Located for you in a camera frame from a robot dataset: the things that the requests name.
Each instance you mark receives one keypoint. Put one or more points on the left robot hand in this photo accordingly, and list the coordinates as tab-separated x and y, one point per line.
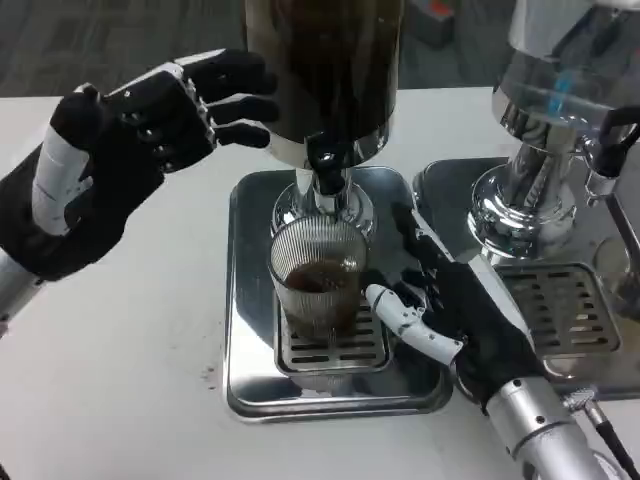
130	145

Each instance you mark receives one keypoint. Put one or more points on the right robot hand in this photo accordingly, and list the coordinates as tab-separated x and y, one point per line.
475	320

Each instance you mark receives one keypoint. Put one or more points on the clear ribbed glass cup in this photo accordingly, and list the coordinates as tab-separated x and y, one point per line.
320	295

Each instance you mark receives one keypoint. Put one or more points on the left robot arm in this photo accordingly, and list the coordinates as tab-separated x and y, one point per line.
12	290

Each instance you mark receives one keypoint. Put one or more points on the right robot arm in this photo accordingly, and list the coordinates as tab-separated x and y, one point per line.
540	430

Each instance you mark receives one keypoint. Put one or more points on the steel drain grid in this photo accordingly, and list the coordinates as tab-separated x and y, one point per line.
340	356
565	310

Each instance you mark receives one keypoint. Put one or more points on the steel drip tray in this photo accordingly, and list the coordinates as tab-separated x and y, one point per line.
445	200
250	300

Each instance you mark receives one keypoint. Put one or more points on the black tap of dark dispenser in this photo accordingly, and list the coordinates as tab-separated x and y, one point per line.
327	170

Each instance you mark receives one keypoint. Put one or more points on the dark drink dispenser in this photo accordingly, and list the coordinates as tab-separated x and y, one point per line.
325	65

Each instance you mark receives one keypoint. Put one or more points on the black tap of clear dispenser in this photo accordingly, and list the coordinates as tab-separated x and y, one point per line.
607	150

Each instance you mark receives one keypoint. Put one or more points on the clear drink dispenser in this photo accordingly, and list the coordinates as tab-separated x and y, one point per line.
545	100

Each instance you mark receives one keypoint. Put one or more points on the black box with red button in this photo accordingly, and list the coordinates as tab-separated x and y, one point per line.
432	25

